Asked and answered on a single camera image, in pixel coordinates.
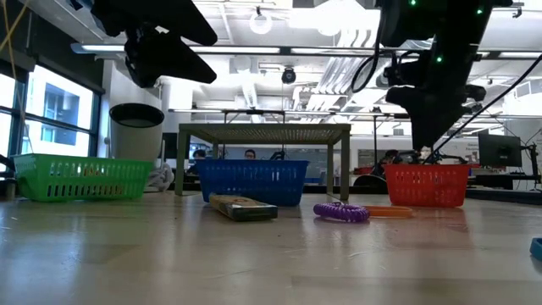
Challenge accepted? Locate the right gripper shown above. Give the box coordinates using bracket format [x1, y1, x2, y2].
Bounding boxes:
[383, 50, 488, 150]

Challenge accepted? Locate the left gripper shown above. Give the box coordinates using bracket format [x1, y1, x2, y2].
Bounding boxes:
[91, 0, 218, 89]

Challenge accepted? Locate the red plastic basket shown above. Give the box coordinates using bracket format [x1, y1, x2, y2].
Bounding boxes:
[384, 164, 471, 208]

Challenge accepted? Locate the orange rubber band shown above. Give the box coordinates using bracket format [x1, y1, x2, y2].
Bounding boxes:
[363, 205, 415, 219]

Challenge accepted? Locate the purple spiral wrist coil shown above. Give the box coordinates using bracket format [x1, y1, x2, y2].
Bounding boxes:
[312, 202, 371, 224]

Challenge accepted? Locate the blue plastic basket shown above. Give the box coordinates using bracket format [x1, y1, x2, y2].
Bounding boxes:
[195, 158, 310, 208]

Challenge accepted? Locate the black computer monitor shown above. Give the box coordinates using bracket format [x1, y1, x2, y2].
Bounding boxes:
[478, 133, 523, 169]

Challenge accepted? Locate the pale green perforated metal shelf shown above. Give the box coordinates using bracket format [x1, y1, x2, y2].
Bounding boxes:
[174, 122, 352, 202]

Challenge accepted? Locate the large window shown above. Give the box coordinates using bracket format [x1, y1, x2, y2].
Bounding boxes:
[0, 63, 103, 160]

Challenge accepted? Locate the green plastic basket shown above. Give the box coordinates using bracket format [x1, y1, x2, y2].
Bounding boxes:
[12, 152, 154, 202]

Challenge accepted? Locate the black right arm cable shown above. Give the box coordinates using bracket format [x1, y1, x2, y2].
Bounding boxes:
[423, 53, 542, 164]

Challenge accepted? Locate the white ring light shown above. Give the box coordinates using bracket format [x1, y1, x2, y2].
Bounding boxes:
[248, 6, 274, 36]

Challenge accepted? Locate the black aluminium table frame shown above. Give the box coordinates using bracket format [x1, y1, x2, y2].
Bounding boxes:
[169, 181, 542, 207]

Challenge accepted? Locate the black background frame rig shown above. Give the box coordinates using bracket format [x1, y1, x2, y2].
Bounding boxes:
[168, 108, 410, 125]

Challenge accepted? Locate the yellow hanging cable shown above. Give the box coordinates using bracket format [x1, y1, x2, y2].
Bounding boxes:
[0, 0, 33, 153]

